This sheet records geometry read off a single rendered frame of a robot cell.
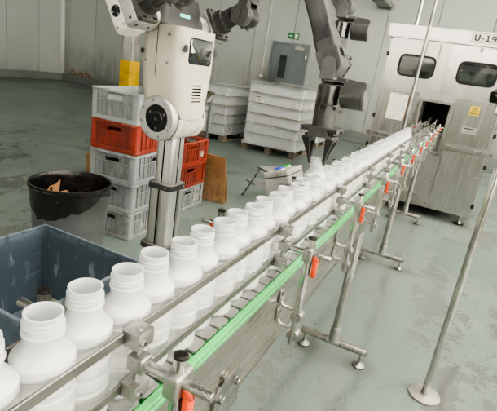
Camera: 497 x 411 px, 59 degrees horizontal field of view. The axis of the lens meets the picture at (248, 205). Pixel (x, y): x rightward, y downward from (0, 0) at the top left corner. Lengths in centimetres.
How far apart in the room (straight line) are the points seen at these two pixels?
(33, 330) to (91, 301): 7
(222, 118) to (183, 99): 658
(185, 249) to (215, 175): 390
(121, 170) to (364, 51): 868
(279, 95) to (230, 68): 507
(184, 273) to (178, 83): 102
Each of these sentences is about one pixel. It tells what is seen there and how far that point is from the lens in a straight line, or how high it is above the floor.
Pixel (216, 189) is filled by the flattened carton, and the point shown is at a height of 15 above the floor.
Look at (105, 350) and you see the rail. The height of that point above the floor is 111.
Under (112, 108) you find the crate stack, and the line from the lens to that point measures 334.
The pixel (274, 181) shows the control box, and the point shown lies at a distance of 136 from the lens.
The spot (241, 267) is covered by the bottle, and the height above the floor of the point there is 107.
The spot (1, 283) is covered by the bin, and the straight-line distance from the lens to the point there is 121.
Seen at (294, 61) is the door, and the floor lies 167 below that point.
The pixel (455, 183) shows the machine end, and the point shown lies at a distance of 556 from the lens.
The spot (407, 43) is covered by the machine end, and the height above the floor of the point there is 190.
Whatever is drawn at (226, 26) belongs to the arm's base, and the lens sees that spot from 181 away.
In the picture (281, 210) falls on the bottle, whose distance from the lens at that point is 91.
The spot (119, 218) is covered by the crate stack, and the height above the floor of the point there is 17.
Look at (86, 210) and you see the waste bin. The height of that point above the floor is 53.
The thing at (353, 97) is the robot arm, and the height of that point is 137.
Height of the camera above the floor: 141
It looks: 18 degrees down
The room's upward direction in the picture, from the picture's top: 9 degrees clockwise
